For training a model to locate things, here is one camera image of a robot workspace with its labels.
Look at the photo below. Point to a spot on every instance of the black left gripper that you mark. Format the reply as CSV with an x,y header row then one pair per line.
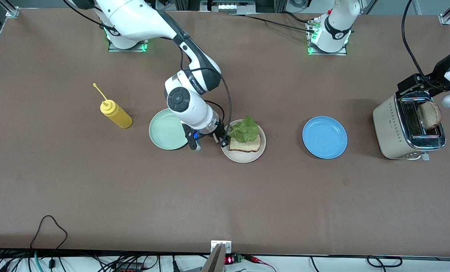
x,y
427,81

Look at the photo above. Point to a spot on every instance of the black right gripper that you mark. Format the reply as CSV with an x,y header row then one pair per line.
x,y
220,134

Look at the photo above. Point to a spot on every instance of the green lettuce leaf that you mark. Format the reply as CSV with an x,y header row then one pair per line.
x,y
245,132

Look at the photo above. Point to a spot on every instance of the bread slice with brown crust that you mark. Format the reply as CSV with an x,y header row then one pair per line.
x,y
247,146
429,115

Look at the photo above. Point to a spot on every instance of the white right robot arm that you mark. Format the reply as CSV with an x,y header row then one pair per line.
x,y
134,19

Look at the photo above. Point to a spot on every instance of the beige plate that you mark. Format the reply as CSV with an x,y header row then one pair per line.
x,y
244,156

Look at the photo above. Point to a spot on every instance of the mint green plate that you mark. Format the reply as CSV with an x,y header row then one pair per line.
x,y
164,132

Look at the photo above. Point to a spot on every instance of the blue plate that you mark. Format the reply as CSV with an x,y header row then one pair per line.
x,y
325,138

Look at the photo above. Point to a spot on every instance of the beige chrome toaster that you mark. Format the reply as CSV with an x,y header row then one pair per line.
x,y
389,128

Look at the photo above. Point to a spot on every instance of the yellow squeeze bottle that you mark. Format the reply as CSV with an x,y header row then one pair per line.
x,y
119,117

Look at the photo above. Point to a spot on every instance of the small circuit board red display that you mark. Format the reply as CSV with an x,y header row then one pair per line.
x,y
229,260

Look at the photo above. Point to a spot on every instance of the grey metal bar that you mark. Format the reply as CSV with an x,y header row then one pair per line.
x,y
214,260

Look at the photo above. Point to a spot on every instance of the red clip leads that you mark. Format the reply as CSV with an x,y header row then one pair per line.
x,y
253,258

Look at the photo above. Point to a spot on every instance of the grey equipment box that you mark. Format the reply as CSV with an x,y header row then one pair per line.
x,y
227,5

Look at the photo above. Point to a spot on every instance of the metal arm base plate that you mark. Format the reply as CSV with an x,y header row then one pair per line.
x,y
327,53
126,50

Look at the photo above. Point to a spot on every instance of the small metal bracket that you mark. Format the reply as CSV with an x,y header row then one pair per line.
x,y
227,246

